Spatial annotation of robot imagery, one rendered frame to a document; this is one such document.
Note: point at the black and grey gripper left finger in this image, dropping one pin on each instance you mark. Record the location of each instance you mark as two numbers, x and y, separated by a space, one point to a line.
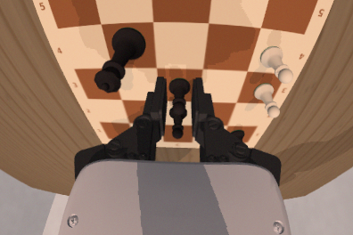
138 140

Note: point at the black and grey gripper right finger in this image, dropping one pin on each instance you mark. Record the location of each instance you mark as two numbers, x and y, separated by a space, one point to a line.
219 145

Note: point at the white pawn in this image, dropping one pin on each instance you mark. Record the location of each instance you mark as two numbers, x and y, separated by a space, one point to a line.
272 58
264 92

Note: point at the brown and cream chessboard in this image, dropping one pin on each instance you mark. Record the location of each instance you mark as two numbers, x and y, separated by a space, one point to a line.
218 40

